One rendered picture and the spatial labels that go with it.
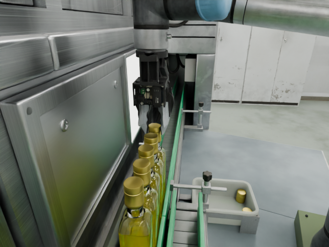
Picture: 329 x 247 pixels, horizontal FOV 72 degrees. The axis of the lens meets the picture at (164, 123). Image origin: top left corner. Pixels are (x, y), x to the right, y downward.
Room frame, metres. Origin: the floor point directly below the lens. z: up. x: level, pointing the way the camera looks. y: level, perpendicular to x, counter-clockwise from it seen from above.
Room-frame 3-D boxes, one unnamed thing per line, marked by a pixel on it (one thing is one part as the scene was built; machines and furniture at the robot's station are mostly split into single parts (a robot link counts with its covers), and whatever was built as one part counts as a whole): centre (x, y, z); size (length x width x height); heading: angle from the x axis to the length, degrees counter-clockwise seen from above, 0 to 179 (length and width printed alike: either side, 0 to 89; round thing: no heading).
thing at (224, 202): (0.64, -0.21, 0.80); 0.22 x 0.17 x 0.09; 83
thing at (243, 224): (0.65, -0.19, 0.79); 0.27 x 0.17 x 0.08; 83
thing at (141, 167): (0.37, 0.04, 1.14); 0.04 x 0.04 x 0.04
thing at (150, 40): (0.52, 0.03, 1.37); 0.08 x 0.08 x 0.05
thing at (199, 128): (1.18, -0.18, 0.90); 0.17 x 0.05 x 0.22; 83
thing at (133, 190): (0.31, 0.05, 1.14); 0.04 x 0.04 x 0.04
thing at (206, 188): (0.54, -0.10, 0.95); 0.17 x 0.03 x 0.12; 83
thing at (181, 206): (0.54, -0.08, 0.85); 0.09 x 0.04 x 0.07; 83
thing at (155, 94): (0.51, 0.03, 1.29); 0.09 x 0.08 x 0.12; 174
